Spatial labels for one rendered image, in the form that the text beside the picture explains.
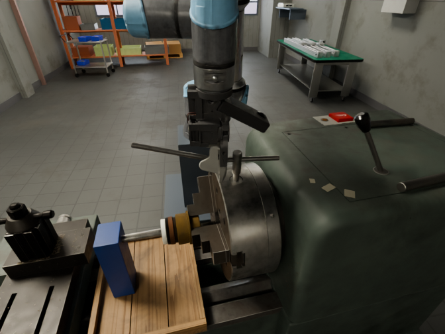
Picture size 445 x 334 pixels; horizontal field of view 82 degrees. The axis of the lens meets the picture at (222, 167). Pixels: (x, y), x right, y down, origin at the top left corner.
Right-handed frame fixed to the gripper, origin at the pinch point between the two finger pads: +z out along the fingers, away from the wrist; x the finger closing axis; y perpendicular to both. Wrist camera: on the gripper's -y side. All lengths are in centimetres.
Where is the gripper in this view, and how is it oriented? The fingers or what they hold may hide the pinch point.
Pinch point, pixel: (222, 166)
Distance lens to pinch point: 61.9
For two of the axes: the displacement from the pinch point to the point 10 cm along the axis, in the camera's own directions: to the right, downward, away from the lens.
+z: -0.2, 7.7, 6.4
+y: -10.0, 0.3, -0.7
